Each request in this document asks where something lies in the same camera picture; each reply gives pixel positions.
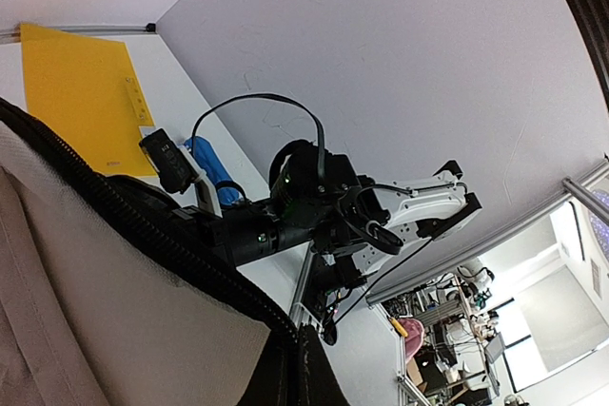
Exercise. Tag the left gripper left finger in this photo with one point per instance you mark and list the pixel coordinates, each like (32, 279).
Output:
(277, 377)

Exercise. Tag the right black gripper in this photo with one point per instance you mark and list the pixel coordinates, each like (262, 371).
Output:
(343, 213)

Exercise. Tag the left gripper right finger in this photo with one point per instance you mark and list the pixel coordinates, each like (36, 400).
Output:
(317, 383)

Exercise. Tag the cream canvas backpack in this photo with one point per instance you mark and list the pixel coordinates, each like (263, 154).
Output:
(105, 300)

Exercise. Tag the yellow book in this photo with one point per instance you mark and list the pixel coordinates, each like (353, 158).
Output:
(86, 90)

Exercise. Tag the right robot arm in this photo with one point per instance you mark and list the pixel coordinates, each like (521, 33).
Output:
(424, 210)

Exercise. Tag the blue pencil case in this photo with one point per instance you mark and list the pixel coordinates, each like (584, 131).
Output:
(206, 157)

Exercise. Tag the pink object in background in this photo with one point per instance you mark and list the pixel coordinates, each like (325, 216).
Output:
(415, 335)

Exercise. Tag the aluminium front rail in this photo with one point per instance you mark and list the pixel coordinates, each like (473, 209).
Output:
(299, 313)

